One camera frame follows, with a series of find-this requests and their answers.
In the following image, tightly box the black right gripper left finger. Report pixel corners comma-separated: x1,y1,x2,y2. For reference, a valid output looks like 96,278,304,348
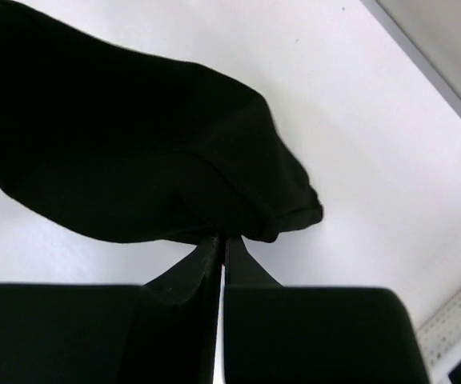
0,238,219,383

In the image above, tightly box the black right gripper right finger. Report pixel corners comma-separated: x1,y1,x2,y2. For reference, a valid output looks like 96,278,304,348
223,239,429,384

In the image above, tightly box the black skirt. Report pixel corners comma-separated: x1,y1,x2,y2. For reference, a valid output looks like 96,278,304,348
0,1,323,244

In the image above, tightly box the white plastic basket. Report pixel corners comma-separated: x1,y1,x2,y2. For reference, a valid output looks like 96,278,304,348
417,290,461,383

